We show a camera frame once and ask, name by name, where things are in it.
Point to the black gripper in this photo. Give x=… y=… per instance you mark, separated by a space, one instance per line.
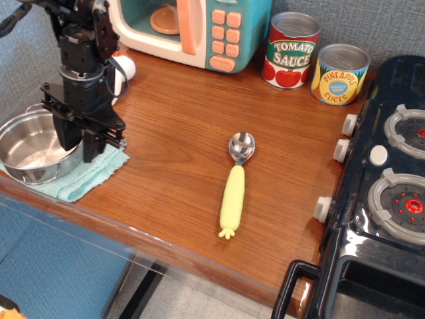
x=82 y=105

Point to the stainless steel pot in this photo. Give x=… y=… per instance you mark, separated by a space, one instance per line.
x=30 y=149

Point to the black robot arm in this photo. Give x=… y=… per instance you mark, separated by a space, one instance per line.
x=83 y=31

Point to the light blue folded towel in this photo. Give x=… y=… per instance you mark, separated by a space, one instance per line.
x=86 y=176

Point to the white plush mushroom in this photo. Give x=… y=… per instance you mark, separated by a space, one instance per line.
x=125 y=69

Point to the teal toy microwave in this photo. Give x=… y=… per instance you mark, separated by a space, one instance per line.
x=220 y=36

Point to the orange object at corner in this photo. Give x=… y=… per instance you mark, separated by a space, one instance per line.
x=9 y=309

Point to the tomato sauce can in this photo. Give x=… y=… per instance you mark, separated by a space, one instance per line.
x=292 y=42

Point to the pineapple slices can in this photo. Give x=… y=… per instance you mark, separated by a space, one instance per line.
x=339 y=74

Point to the black toy stove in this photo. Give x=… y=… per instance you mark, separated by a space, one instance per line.
x=372 y=248

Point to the spoon with yellow-green handle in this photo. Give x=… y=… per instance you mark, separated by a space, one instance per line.
x=241 y=148

